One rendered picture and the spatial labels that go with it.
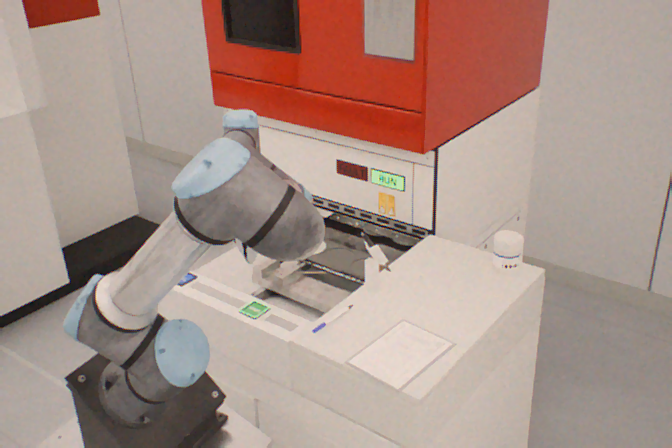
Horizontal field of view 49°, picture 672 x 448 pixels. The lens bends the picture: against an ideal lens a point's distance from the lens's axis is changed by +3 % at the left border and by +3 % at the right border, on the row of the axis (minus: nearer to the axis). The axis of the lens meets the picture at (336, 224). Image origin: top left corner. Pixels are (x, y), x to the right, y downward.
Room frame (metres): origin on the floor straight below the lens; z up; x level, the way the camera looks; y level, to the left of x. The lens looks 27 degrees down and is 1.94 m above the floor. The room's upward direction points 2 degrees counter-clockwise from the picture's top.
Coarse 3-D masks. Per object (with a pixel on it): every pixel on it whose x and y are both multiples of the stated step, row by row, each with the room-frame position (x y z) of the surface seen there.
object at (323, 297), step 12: (252, 276) 1.76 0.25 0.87; (300, 276) 1.74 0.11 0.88; (276, 288) 1.71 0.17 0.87; (288, 288) 1.68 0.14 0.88; (300, 288) 1.68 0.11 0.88; (312, 288) 1.68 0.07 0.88; (324, 288) 1.68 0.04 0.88; (336, 288) 1.67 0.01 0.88; (300, 300) 1.65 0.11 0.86; (312, 300) 1.62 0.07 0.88; (324, 300) 1.62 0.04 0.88; (336, 300) 1.61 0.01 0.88
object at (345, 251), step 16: (336, 224) 2.02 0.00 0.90; (336, 240) 1.92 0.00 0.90; (352, 240) 1.91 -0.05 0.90; (384, 240) 1.90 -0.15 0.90; (320, 256) 1.82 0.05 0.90; (336, 256) 1.82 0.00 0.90; (352, 256) 1.81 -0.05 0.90; (368, 256) 1.81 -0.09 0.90; (400, 256) 1.81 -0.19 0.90; (352, 272) 1.72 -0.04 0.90
